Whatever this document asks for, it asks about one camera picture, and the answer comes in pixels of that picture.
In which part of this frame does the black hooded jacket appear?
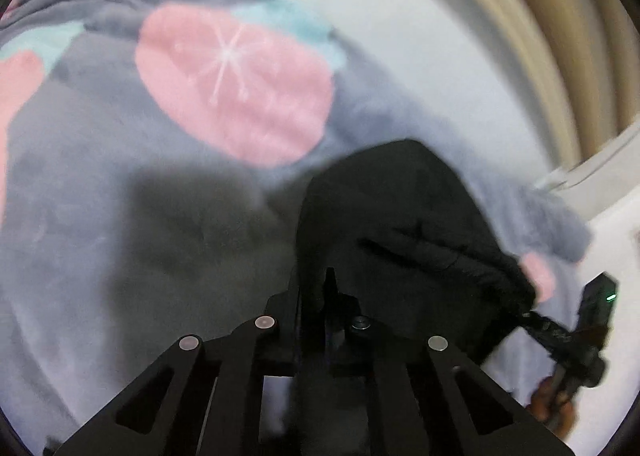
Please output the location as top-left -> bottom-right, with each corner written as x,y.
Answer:
296,141 -> 535,369

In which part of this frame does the person's right hand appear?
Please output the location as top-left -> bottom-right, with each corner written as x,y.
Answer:
526,377 -> 577,440

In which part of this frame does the grey floral bed quilt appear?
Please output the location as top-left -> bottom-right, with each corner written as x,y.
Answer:
1,0 -> 589,455

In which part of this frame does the wooden striped headboard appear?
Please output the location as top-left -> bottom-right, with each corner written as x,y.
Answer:
475,0 -> 639,169

